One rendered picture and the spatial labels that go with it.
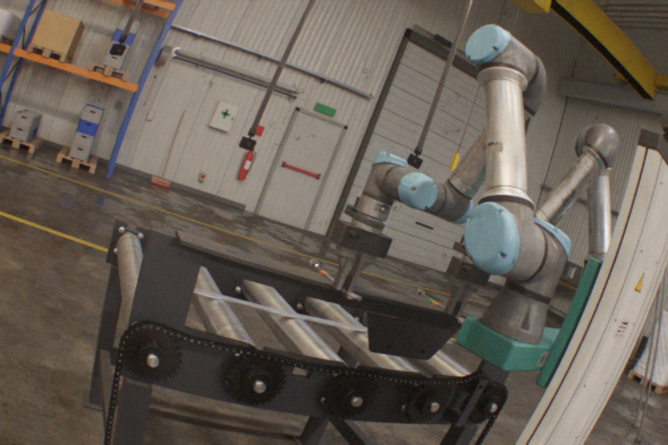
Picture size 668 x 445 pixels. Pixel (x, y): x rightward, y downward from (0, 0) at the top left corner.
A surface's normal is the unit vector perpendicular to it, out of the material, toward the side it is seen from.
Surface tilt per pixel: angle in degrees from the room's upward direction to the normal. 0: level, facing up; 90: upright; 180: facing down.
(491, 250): 97
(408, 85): 90
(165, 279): 90
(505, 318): 72
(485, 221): 97
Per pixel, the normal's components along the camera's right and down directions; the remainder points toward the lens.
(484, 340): -0.77, -0.23
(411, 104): 0.41, 0.25
